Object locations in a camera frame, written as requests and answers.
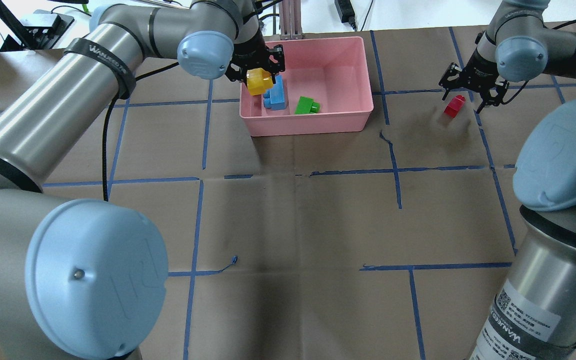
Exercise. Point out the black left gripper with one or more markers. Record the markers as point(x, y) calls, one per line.
point(246, 53)

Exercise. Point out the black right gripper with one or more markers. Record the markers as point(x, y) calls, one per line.
point(483, 70)

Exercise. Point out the yellow toy block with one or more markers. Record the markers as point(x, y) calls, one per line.
point(258, 81)

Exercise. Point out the red toy block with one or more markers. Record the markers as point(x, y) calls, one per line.
point(454, 106)

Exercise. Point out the blue toy block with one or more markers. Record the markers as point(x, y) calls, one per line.
point(275, 98)

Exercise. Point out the green toy block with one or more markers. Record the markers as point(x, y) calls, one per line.
point(307, 105)

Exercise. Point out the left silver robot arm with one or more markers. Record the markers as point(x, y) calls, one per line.
point(84, 279)

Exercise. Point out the pink plastic box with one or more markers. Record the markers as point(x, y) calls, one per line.
point(332, 71)

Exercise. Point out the black power adapter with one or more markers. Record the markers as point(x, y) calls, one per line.
point(346, 12)

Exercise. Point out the aluminium frame post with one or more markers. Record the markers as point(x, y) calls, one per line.
point(290, 20)

